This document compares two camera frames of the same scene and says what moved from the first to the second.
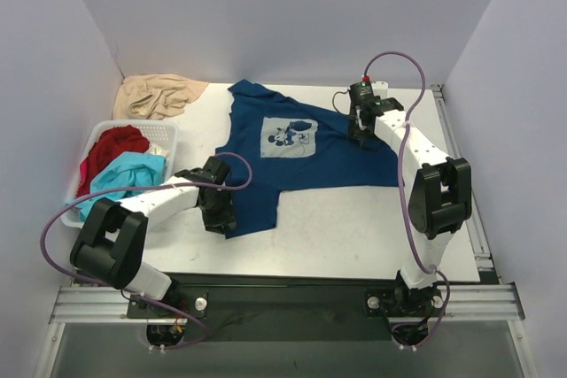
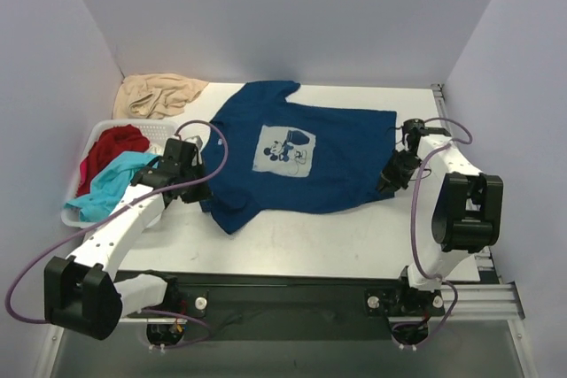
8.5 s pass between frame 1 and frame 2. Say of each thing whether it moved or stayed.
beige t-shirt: stayed
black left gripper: moved
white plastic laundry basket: stayed
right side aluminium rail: stayed
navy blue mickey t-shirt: moved
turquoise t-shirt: stayed
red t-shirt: stayed
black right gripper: moved
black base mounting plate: stayed
